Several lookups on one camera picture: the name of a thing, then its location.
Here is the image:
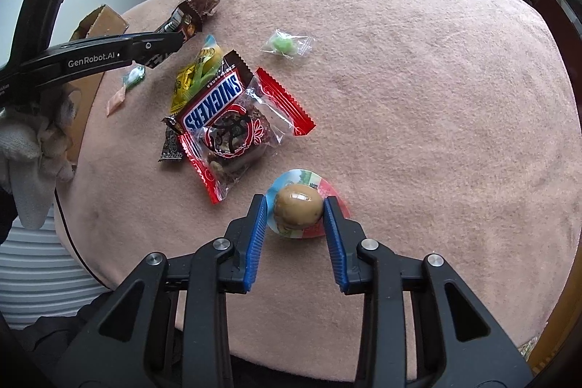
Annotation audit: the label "pink candy sachet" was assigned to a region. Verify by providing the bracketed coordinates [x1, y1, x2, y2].
[105, 86, 126, 116]

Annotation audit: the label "dark green mint candy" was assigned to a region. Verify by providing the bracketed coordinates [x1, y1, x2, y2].
[122, 65, 146, 92]

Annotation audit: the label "yellow candy sachet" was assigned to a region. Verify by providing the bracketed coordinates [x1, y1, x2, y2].
[170, 65, 199, 115]

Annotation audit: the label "black patterned candy sachet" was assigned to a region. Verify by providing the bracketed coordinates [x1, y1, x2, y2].
[159, 116, 184, 163]

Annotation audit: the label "yellow jelly cup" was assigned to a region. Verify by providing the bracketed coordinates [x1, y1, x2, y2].
[183, 35, 223, 99]

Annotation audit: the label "large Snickers bar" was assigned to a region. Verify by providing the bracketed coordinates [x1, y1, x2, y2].
[176, 50, 252, 134]

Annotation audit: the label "braised egg round pack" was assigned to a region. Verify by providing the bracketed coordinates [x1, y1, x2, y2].
[266, 169, 350, 239]

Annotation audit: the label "nut mix bag red ends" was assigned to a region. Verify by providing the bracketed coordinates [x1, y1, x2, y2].
[180, 68, 315, 204]

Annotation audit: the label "green candy clear wrapper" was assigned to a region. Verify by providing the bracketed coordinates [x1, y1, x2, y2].
[260, 29, 315, 59]

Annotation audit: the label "small Snickers bar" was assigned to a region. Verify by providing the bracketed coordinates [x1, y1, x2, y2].
[143, 1, 206, 69]

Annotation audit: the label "white gloved left hand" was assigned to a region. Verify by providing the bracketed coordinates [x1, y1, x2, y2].
[1, 84, 81, 240]

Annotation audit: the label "brown cardboard box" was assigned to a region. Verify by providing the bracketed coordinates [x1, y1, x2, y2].
[67, 4, 128, 164]

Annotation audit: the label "pink table cloth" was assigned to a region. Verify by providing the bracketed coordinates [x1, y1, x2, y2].
[55, 0, 581, 345]

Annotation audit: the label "red open box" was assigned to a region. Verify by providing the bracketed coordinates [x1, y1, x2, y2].
[535, 0, 581, 104]

